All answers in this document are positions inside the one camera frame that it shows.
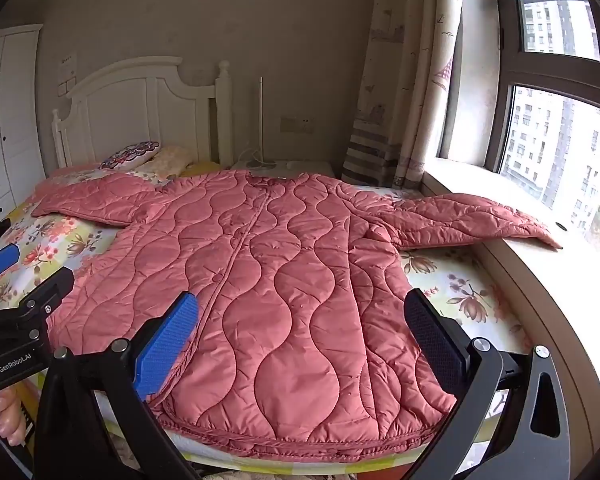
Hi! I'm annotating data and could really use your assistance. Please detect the white wooden headboard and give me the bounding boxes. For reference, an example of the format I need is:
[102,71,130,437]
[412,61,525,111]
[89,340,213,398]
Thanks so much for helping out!
[51,57,233,168]

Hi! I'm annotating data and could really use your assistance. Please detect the beige stone windowsill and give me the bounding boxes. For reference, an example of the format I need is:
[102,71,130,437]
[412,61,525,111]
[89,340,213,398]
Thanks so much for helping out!
[422,157,600,411]

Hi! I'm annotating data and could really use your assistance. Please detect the wall socket plate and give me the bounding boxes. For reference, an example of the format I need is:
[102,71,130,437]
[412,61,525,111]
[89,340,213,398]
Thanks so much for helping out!
[280,116,313,134]

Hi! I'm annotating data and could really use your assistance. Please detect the slim metal pole lamp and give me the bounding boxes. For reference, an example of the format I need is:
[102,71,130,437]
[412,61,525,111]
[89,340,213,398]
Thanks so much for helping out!
[245,76,277,170]

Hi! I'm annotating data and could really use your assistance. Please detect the peach pillow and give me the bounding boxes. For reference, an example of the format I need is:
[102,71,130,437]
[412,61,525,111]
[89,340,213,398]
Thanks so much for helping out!
[150,146,193,181]

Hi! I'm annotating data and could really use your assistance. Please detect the white nightstand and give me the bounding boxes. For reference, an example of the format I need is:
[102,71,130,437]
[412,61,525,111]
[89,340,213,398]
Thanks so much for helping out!
[230,159,337,181]

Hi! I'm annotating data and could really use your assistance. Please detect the person's left hand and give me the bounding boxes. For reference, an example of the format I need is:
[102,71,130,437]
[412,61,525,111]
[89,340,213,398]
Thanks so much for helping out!
[0,387,25,447]

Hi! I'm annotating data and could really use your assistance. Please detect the dark patterned pillow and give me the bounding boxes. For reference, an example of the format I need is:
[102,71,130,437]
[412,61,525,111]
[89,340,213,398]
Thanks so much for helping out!
[99,141,161,171]

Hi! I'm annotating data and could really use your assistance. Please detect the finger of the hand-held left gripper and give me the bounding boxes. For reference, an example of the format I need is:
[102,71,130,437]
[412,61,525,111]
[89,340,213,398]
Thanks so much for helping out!
[15,266,76,321]
[0,230,21,283]

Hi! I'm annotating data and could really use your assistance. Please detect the dark framed window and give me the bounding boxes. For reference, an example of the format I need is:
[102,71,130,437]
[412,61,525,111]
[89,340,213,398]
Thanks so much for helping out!
[432,0,600,271]

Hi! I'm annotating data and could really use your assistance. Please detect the white wardrobe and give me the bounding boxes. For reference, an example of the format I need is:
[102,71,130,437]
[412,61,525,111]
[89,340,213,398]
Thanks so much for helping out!
[0,25,46,226]

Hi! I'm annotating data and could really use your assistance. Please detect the yellow pillow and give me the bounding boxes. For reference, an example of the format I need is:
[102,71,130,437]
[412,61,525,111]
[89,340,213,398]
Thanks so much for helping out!
[182,160,223,178]

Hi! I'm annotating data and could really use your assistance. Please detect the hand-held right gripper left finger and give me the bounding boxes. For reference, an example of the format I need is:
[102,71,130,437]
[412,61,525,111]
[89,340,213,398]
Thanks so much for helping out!
[30,291,201,480]

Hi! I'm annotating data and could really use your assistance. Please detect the floral bed sheet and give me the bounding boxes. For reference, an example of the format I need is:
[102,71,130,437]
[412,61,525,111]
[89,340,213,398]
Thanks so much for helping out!
[0,162,528,480]

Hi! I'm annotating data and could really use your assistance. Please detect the apartment buildings outside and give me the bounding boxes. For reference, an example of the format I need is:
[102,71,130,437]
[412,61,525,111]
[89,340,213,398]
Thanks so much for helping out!
[500,0,600,271]

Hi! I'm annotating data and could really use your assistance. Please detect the pink quilted jacket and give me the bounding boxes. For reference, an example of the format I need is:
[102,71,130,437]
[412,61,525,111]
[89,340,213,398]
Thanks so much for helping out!
[31,169,563,461]

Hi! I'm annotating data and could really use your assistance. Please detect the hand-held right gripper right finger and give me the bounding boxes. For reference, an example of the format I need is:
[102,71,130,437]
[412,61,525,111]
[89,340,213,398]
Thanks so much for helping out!
[404,288,573,480]

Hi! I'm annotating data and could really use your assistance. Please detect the printed beige curtain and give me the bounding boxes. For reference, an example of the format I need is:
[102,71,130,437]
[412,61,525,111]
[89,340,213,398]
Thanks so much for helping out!
[341,0,466,188]

